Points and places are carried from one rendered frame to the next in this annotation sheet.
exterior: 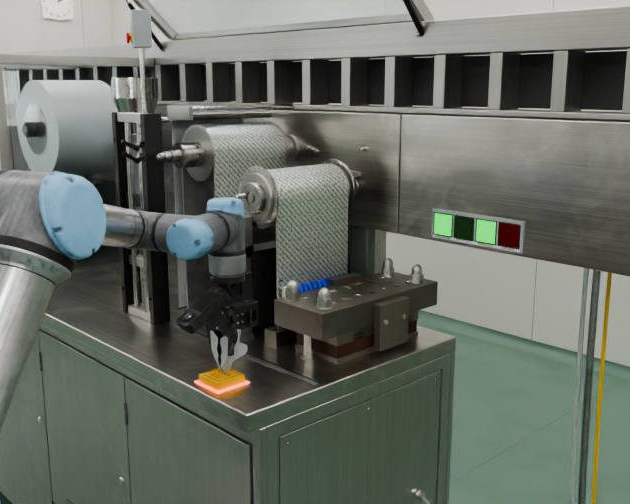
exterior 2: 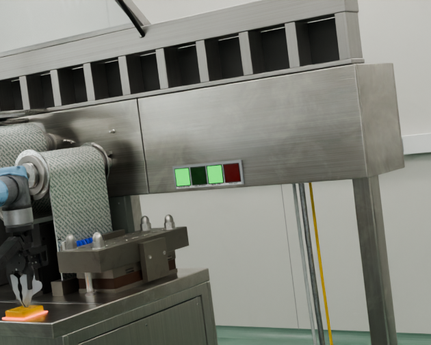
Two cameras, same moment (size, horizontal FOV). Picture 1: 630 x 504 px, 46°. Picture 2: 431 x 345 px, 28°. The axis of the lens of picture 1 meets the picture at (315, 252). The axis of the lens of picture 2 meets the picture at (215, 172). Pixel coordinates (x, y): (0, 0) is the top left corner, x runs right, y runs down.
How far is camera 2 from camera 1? 0.82 m
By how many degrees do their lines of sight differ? 15
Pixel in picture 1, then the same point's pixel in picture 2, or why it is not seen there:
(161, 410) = not seen: outside the picture
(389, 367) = (157, 290)
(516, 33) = (211, 24)
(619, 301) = not seen: hidden behind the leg
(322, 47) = (66, 57)
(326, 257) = (94, 220)
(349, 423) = (132, 336)
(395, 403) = (167, 322)
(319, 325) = (96, 260)
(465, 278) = (227, 282)
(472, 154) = (195, 118)
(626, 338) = not seen: hidden behind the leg
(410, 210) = (156, 172)
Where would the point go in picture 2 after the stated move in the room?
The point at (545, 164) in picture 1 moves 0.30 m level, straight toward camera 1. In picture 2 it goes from (247, 113) to (240, 113)
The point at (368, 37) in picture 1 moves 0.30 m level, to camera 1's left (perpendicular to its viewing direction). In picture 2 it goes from (102, 44) to (5, 54)
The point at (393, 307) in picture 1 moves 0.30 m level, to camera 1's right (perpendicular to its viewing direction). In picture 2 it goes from (153, 245) to (254, 230)
